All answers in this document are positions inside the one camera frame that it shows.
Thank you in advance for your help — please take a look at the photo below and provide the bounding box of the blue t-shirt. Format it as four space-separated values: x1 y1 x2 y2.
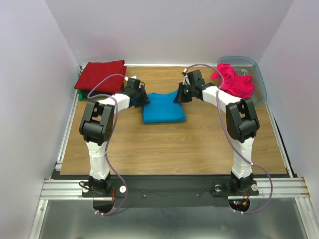
142 90 186 124

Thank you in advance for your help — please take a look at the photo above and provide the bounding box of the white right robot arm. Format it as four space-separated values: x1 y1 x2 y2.
174 69 260 194

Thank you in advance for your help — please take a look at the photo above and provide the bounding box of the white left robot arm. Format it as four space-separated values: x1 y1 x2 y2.
79 76 150 196

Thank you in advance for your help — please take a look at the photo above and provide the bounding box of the red folded t-shirt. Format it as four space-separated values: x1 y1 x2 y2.
74 60 127 93

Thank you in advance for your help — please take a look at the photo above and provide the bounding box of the pink crumpled t-shirt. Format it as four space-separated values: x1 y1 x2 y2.
217 62 255 98

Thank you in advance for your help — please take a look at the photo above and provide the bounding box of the black folded t-shirt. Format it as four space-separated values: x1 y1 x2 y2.
90 83 124 97

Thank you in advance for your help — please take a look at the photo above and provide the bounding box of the green folded t-shirt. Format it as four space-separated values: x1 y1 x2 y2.
77 90 90 101

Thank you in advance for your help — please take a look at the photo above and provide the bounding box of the clear plastic bin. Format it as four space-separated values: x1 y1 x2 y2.
217 56 267 105

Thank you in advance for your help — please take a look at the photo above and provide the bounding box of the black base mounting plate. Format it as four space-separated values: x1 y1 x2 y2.
82 175 259 208

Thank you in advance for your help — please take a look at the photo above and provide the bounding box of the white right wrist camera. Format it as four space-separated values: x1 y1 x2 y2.
182 68 191 86

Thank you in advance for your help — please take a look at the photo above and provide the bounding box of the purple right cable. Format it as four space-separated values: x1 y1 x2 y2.
185 63 273 215

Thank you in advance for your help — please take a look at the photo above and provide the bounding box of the purple cable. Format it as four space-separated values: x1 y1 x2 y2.
87 73 129 217
185 63 273 215

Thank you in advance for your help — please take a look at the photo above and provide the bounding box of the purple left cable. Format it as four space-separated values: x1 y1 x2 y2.
87 73 129 217

